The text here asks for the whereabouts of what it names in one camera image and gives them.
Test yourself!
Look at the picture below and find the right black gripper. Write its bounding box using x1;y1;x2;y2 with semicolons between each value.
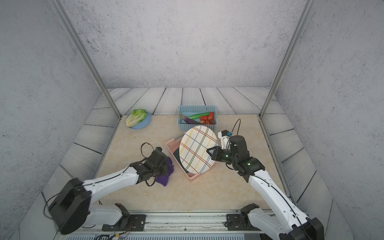
206;145;239;167

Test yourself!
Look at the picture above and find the purple cleaning cloth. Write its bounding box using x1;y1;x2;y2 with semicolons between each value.
155;157;174;187

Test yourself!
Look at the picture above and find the white plaid striped plate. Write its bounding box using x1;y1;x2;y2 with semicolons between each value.
179;126;218;174

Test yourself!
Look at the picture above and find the dark green square plate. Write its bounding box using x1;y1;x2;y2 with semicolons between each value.
173;148;189;174

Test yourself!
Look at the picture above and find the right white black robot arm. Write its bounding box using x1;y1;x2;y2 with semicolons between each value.
207;136;325;240

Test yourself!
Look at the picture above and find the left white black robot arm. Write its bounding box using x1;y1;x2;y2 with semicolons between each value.
45;147;173;235

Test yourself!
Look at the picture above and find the light blue small plate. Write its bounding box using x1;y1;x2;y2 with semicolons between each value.
130;112;152;130

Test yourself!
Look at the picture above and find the pink plastic dish basket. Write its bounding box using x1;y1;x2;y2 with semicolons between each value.
166;137;215;182

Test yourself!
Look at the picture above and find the purple eggplant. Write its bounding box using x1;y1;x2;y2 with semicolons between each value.
180;115;201;125

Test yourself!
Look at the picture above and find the blue plastic basket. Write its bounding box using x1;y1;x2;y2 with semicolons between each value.
177;105;218;132

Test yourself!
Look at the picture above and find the green lettuce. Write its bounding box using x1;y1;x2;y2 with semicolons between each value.
125;109;147;128

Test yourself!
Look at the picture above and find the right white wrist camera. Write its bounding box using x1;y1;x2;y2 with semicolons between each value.
218;130;232;150

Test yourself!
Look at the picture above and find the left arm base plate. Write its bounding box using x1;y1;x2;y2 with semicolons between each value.
102;214;147;232

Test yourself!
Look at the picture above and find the aluminium mounting rail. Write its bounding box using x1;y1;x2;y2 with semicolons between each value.
53;209;319;240

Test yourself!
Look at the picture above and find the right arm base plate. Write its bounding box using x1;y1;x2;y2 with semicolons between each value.
224;213;261;231

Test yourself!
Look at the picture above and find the right aluminium frame post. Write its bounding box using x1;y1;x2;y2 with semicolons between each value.
259;0;316;119

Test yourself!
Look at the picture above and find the aluminium frame post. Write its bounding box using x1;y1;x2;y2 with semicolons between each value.
50;0;122;120
259;0;316;119

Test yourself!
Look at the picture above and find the left aluminium frame post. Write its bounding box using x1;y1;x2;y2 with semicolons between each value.
50;0;122;120

